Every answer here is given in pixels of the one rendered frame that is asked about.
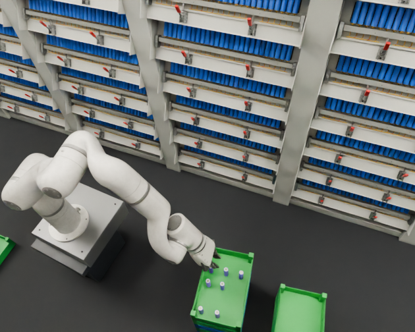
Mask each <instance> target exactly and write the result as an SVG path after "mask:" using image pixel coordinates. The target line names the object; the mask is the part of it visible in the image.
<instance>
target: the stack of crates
mask: <svg viewBox="0 0 415 332"><path fill-rule="evenodd" d="M326 298H327V294H326V293H322V294H318V293H314V292H309V291H306V290H300V289H295V288H291V287H286V286H285V284H281V285H280V287H279V290H278V292H277V296H276V297H275V306H274V312H273V321H272V327H271V332H324V326H325V301H326Z"/></svg>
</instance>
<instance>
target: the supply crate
mask: <svg viewBox="0 0 415 332"><path fill-rule="evenodd" d="M215 249H216V250H217V253H218V254H219V255H220V256H221V259H215V258H214V257H212V262H213V263H216V264H217V265H218V266H219V268H216V269H213V273H210V272H209V270H208V271H207V272H205V271H203V269H202V273H201V276H200V281H199V284H198V289H197V292H196V297H195V300H194V305H193V308H192V310H191V313H190V316H191V318H192V319H193V320H196V321H200V322H204V323H208V324H212V325H216V326H220V327H224V328H227V329H232V330H235V331H240V330H241V326H242V319H243V315H244V308H245V304H246V297H247V293H248V285H249V282H250V274H251V270H252V263H253V258H254V253H251V252H249V254H244V253H240V252H235V251H231V250H225V249H221V248H215ZM225 267H227V268H228V272H229V274H228V276H224V268H225ZM239 271H243V279H239ZM206 279H209V280H210V283H211V286H210V287H207V285H206ZM220 282H224V284H225V290H221V288H220ZM199 306H202V308H203V310H204V313H203V314H200V313H199V310H198V307H199ZM216 310H219V315H220V317H219V318H216V317H215V311H216Z"/></svg>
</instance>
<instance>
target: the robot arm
mask: <svg viewBox="0 0 415 332"><path fill-rule="evenodd" d="M88 167H89V170H90V172H91V174H92V176H93V177H94V178H95V179H96V181H97V182H98V183H99V184H100V185H102V186H104V187H106V188H108V189H110V190H111V191H112V192H114V193H115V194H116V195H117V196H119V197H120V198H121V199H123V200H124V201H125V202H126V203H127V204H129V205H130V206H131V207H133V208H134V209H135V210H136V211H138V212H139V213H141V214H142V215H143V216H144V217H145V218H146V219H147V229H148V239H149V242H150V244H151V246H152V248H153V249H154V250H155V252H156V253H158V254H159V255H160V256H161V257H162V258H163V259H165V260H167V261H168V262H169V263H172V264H179V263H180V262H181V261H182V260H183V258H184V256H185V254H186V252H187V251H188V252H190V255H191V257H192V259H193V260H194V261H195V262H196V263H197V264H198V265H199V266H202V269H203V271H205V272H207V271H208V269H209V268H213V269H216V268H219V266H218V265H217V264H216V263H213V262H212V257H214V258H215V259H221V256H220V255H219V254H218V253H217V250H216V249H215V241H214V240H212V239H210V238H209V237H207V236H206V235H203V234H202V233H201V232H200V231H199V230H198V229H197V228H196V227H195V226H194V225H193V224H192V223H191V222H190V221H189V220H188V219H187V218H186V217H185V216H184V215H183V214H181V213H175V214H173V215H172V216H170V213H171V206H170V203H169V202H168V201H167V200H166V199H165V198H164V197H163V196H162V195H161V194H160V193H159V192H158V191H157V190H156V189H155V188H154V187H153V186H152V185H151V184H150V183H148V182H147V181H146V180H145V179H144V178H143V177H142V176H140V175H139V174H138V173H137V172H136V171H135V170H134V169H133V168H132V167H131V166H130V165H128V164H127V163H125V162H124V161H122V160H120V159H117V158H116V157H112V156H110V155H107V154H106V153H105V152H104V150H103V148H102V146H101V144H100V143H99V141H98V139H97V138H96V137H95V136H94V135H93V134H92V133H90V132H88V131H85V130H79V131H76V132H73V133H72V134H71V135H70V136H69V137H68V138H67V139H66V140H65V141H64V143H63V145H62V146H61V147H60V149H59V151H58V152H57V153H56V155H55V157H54V158H52V157H48V156H46V155H44V154H41V153H33V154H31V155H29V156H28V157H27V158H26V159H25V160H24V161H23V162H22V163H21V164H20V166H19V167H18V169H17V170H16V171H15V172H14V174H13V176H12V177H11V178H10V179H9V181H8V183H7V184H6V185H5V187H4V189H3V191H2V194H1V198H2V201H3V202H4V204H5V205H6V206H8V207H9V208H11V209H15V210H17V211H23V210H26V209H29V208H31V207H33V209H34V210H35V211H36V212H37V213H38V214H39V215H40V216H41V217H43V218H44V219H45V220H46V221H47V222H48V223H49V234H50V235H51V236H52V237H53V238H54V239H55V240H57V241H59V242H69V241H72V240H74V239H76V238H78V237H79V236H80V235H81V234H82V233H83V232H84V231H85V230H86V228H87V226H88V223H89V215H88V212H87V210H86V209H85V208H84V207H82V206H80V205H78V204H70V203H69V202H68V201H67V200H66V199H65V198H66V197H67V196H68V195H70V194H71V193H72V191H73V190H74V189H75V188H76V186H77V185H78V183H79V182H80V179H81V178H82V176H83V175H84V173H85V172H86V170H87V168H88ZM167 234H168V235H169V239H167Z"/></svg>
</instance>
